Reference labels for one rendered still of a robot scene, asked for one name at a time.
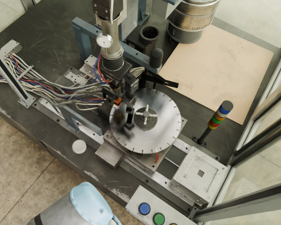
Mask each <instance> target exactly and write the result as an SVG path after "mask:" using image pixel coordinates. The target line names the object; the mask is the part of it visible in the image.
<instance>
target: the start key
mask: <svg viewBox="0 0 281 225"><path fill-rule="evenodd" d="M154 222H155V223H156V224H158V225H161V224H162V223H163V222H164V217H163V216H162V215H161V214H157V215H156V216H155V217H154Z"/></svg>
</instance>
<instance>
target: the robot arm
mask: <svg viewBox="0 0 281 225"><path fill-rule="evenodd" d="M26 225H122V224H121V222H120V221H119V220H118V218H117V217H116V216H115V215H114V214H113V213H112V210H111V208H110V207H109V205H108V203H107V202H106V200H105V199H104V198H103V196H102V195H101V194H100V193H99V191H97V189H96V188H95V187H94V186H93V185H92V184H91V183H89V182H83V183H81V184H80V185H78V186H76V187H74V188H72V189H71V191H70V192H68V193H67V194H65V195H64V196H63V197H62V198H60V199H59V200H57V201H56V202H55V203H53V204H52V205H50V206H49V207H48V208H46V209H45V210H44V211H42V212H41V213H40V214H38V215H37V216H35V217H34V218H32V219H31V220H30V221H29V222H28V223H27V224H26Z"/></svg>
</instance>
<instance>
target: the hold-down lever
mask: <svg viewBox="0 0 281 225"><path fill-rule="evenodd" d="M119 84H120V87H121V93H122V94H123V93H124V86H125V80H124V79H120V80H119Z"/></svg>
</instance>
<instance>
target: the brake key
mask: <svg viewBox="0 0 281 225"><path fill-rule="evenodd" d="M140 212H141V213H142V214H147V213H148V212H149V206H148V205H147V204H142V205H141V206H140Z"/></svg>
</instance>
